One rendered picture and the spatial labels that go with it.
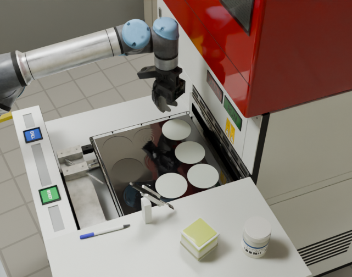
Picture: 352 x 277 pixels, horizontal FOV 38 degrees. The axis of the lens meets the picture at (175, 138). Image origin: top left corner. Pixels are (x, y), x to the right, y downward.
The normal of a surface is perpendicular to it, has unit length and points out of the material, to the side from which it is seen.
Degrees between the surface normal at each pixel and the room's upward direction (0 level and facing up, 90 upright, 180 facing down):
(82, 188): 0
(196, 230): 0
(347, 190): 90
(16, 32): 90
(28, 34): 90
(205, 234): 0
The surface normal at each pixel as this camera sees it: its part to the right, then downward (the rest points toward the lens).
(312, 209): 0.36, 0.68
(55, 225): 0.01, -0.69
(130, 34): 0.14, 0.05
